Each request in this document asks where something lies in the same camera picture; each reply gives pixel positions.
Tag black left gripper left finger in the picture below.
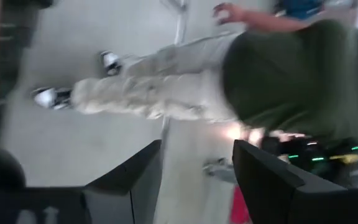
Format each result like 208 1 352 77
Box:
82 139 163 224

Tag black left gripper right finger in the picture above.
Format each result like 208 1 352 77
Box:
232 139 358 224

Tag red object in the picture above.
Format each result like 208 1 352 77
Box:
228 185 252 224

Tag person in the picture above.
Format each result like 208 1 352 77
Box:
31 2 358 150

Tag black rack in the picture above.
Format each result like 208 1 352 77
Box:
0 0 54 141

